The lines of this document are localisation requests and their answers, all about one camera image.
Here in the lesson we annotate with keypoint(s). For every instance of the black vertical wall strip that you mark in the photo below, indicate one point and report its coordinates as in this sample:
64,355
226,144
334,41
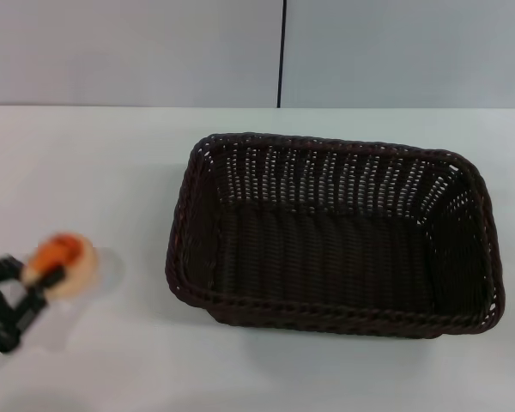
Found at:
281,51

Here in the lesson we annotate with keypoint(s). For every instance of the round bun with orange topping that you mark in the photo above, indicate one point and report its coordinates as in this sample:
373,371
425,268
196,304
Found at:
81,266

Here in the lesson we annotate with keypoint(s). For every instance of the black woven rectangular basket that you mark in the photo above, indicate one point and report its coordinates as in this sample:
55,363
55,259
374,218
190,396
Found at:
326,266

